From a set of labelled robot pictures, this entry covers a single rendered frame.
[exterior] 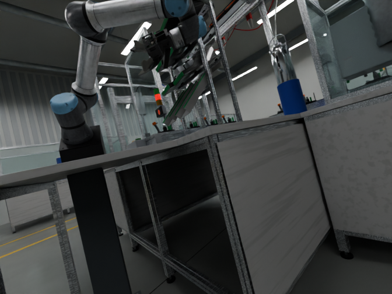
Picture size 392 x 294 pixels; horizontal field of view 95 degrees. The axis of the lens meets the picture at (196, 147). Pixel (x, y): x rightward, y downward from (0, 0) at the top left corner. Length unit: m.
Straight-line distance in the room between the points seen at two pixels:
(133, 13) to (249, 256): 0.92
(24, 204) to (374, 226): 6.14
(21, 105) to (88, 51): 8.77
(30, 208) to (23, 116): 4.46
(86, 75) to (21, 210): 5.27
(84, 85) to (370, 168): 1.47
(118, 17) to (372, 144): 1.20
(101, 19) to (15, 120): 8.83
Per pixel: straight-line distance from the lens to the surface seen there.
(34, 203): 6.13
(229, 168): 0.65
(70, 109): 1.07
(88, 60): 1.07
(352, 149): 1.19
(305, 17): 1.43
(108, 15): 0.83
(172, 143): 0.78
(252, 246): 0.75
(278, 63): 1.61
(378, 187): 1.23
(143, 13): 0.79
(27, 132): 9.44
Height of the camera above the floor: 0.79
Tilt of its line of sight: 2 degrees up
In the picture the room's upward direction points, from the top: 14 degrees counter-clockwise
